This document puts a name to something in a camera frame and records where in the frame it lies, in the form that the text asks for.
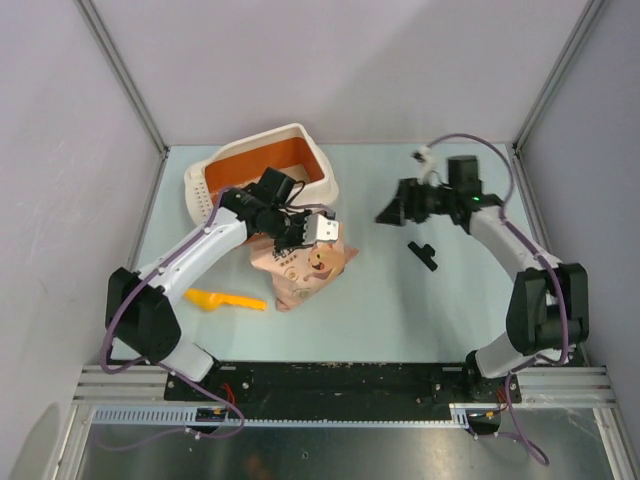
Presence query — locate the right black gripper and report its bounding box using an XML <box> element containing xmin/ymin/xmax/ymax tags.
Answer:
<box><xmin>376</xmin><ymin>177</ymin><xmax>458</xmax><ymax>226</ymax></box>

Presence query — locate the pink cat litter bag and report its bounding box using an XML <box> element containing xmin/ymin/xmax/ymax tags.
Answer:
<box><xmin>250</xmin><ymin>223</ymin><xmax>359</xmax><ymax>312</ymax></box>

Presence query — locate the black bag sealing clip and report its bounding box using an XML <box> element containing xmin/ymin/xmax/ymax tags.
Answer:
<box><xmin>407</xmin><ymin>241</ymin><xmax>438</xmax><ymax>272</ymax></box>

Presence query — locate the white orange litter box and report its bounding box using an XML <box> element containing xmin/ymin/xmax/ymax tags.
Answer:
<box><xmin>184</xmin><ymin>123</ymin><xmax>339</xmax><ymax>225</ymax></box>

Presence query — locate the yellow plastic litter scoop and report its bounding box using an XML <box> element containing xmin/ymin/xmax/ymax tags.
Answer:
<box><xmin>183</xmin><ymin>288</ymin><xmax>267</xmax><ymax>312</ymax></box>

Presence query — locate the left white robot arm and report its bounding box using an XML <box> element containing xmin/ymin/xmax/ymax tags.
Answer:
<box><xmin>100</xmin><ymin>167</ymin><xmax>311</xmax><ymax>400</ymax></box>

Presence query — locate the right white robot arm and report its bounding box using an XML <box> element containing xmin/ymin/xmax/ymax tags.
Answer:
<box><xmin>375</xmin><ymin>155</ymin><xmax>589</xmax><ymax>401</ymax></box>

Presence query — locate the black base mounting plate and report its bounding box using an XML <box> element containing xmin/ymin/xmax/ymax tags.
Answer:
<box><xmin>163</xmin><ymin>360</ymin><xmax>522</xmax><ymax>424</ymax></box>

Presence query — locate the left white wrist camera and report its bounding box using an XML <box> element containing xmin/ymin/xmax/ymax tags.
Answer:
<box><xmin>302</xmin><ymin>213</ymin><xmax>340</xmax><ymax>246</ymax></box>

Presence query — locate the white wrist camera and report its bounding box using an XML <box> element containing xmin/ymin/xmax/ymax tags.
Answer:
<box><xmin>302</xmin><ymin>213</ymin><xmax>340</xmax><ymax>246</ymax></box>
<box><xmin>412</xmin><ymin>145</ymin><xmax>438</xmax><ymax>185</ymax></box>

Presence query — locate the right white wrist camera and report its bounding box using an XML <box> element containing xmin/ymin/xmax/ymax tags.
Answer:
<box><xmin>412</xmin><ymin>145</ymin><xmax>438</xmax><ymax>185</ymax></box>

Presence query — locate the grey slotted cable duct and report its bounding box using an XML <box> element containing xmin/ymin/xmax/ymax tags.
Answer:
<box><xmin>92</xmin><ymin>405</ymin><xmax>469</xmax><ymax>429</ymax></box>

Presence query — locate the aluminium frame rail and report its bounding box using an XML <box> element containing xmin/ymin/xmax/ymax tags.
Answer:
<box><xmin>74</xmin><ymin>366</ymin><xmax>617</xmax><ymax>408</ymax></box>

